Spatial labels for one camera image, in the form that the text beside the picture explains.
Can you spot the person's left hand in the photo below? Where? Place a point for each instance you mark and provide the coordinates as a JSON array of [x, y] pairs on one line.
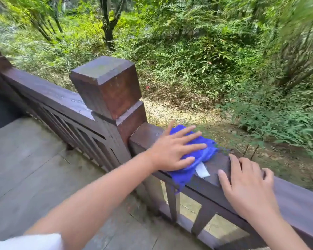
[[167, 150]]

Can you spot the person's right hand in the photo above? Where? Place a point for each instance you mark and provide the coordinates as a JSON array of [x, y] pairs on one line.
[[247, 191]]

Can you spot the person's right thumb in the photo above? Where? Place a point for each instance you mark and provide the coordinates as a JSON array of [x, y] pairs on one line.
[[223, 179]]

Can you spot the person's right little finger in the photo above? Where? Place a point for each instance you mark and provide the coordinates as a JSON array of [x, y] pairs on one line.
[[268, 176]]

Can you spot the person's left middle finger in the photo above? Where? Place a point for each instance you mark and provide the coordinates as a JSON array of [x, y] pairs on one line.
[[191, 137]]

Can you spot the person's left little finger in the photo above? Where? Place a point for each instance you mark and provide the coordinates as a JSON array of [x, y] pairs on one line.
[[170, 126]]

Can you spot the person's right middle finger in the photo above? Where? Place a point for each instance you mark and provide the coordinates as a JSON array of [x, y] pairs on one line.
[[246, 166]]

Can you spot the person's left thumb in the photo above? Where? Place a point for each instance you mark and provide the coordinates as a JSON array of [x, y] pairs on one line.
[[185, 162]]

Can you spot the blue cleaning cloth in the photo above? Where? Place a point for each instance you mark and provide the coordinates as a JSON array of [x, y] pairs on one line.
[[198, 156]]

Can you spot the person's right forearm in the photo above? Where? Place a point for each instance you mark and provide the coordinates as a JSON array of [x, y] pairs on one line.
[[276, 231]]

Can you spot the person's left forearm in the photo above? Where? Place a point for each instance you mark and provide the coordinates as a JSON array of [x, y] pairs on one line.
[[99, 197]]

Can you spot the brown wooden railing section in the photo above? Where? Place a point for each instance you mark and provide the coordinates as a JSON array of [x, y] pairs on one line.
[[54, 106], [297, 203]]

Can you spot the dark tree trunk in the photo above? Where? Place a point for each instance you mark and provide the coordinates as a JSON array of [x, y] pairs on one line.
[[108, 28]]

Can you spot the white shirt sleeve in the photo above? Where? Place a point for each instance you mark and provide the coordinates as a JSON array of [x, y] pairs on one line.
[[28, 243]]

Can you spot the brown wooden railing post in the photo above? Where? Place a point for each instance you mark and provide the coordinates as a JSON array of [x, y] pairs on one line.
[[108, 88]]

